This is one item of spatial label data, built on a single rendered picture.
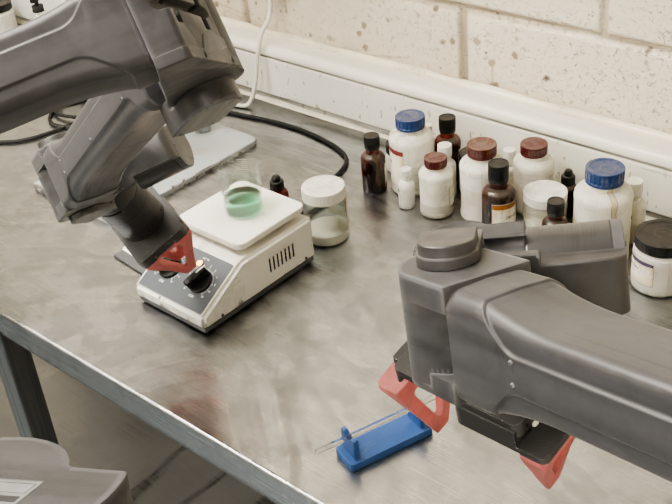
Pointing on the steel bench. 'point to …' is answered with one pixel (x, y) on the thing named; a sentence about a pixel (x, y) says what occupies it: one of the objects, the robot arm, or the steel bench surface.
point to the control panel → (175, 289)
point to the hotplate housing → (244, 272)
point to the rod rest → (381, 441)
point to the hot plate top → (213, 224)
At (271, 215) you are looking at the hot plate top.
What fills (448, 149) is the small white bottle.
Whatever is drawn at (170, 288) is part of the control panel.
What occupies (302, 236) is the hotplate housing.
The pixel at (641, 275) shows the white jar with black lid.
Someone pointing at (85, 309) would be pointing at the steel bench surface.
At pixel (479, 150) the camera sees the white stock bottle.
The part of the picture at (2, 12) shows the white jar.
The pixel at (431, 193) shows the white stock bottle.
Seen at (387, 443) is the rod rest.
